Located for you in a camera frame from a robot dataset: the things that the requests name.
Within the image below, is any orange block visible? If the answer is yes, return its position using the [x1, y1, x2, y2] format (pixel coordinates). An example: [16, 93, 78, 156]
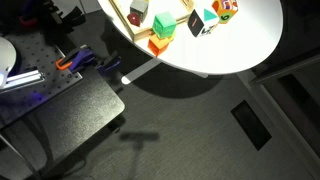
[147, 33, 174, 58]

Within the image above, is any wooden tray box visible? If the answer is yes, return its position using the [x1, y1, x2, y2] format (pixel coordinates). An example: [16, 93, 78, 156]
[107, 0, 196, 43]

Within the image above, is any grey block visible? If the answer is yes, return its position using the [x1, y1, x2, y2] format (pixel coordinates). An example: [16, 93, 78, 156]
[129, 0, 150, 23]

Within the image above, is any dark purple spring clamp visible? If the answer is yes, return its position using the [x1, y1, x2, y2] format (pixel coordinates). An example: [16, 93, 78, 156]
[95, 51, 123, 73]

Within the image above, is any green cube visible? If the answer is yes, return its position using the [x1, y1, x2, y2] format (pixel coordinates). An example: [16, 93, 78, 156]
[152, 11, 178, 40]

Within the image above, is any black white picture cube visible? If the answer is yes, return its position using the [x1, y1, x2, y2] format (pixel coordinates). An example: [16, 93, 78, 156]
[186, 7, 220, 38]

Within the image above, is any black cart top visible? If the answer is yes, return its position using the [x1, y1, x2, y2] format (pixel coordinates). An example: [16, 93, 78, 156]
[0, 68, 126, 180]

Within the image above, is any dark floor hatch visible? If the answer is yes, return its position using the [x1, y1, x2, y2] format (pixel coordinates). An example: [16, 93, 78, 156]
[230, 99, 273, 152]

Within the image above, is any colourful number cube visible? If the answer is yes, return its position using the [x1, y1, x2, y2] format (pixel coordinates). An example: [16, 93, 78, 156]
[211, 0, 239, 25]

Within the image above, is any black spring clamp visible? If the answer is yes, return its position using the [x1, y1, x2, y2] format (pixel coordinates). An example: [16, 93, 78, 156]
[58, 5, 87, 29]

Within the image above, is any black perforated breadboard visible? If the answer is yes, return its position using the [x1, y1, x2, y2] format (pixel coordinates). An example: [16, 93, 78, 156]
[0, 19, 84, 129]

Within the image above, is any dark clamp orange tip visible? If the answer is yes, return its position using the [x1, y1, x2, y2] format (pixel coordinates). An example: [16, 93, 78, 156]
[18, 1, 56, 29]

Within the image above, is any dark door frame bar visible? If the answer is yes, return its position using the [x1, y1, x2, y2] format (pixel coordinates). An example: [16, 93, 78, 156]
[249, 49, 320, 85]

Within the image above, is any silver aluminium rail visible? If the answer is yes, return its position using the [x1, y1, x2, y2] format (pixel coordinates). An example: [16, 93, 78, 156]
[0, 66, 46, 91]

